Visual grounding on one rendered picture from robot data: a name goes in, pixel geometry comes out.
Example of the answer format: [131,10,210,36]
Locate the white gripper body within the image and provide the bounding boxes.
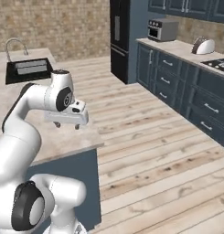
[43,107,91,127]

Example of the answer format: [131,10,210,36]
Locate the black sink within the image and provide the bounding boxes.
[5,57,54,86]

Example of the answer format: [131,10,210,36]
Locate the silver arched tap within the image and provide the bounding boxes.
[5,37,29,62]

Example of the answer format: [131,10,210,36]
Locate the black fridge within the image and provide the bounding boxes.
[109,0,132,85]

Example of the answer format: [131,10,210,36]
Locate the dark blue base cupboards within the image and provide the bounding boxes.
[135,41,224,151]

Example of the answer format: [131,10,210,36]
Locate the grey toaster oven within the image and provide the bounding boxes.
[146,17,180,43]

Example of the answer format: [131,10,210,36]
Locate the black hob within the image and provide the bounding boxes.
[200,57,224,74]

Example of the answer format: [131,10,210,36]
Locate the dark blue wall cupboards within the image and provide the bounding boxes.
[147,0,224,25]

